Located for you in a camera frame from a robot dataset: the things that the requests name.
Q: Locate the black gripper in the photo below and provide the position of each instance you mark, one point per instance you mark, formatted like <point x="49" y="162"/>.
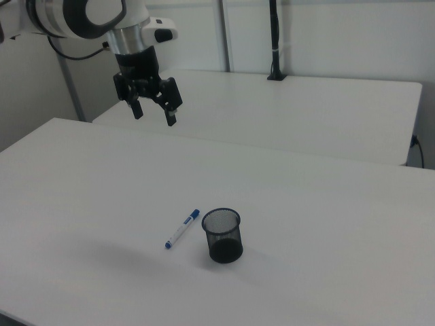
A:
<point x="137" y="64"/>

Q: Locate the blue white marker pen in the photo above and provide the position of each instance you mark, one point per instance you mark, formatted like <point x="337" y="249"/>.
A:
<point x="180" y="229"/>

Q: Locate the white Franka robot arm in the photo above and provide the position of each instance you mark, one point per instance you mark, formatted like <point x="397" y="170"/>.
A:
<point x="64" y="17"/>

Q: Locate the white side table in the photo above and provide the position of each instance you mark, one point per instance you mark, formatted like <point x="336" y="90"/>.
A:
<point x="272" y="112"/>

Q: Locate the black pole with clamp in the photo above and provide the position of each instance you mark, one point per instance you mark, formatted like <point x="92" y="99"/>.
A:
<point x="276" y="37"/>

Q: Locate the black mesh pen cup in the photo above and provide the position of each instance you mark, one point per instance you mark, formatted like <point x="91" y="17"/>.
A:
<point x="223" y="242"/>

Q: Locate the slanted grey aluminium frame post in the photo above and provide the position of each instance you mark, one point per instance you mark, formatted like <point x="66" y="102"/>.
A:
<point x="71" y="91"/>

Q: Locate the upright grey aluminium frame post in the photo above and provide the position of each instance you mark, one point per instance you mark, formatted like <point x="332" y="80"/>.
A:
<point x="226" y="34"/>

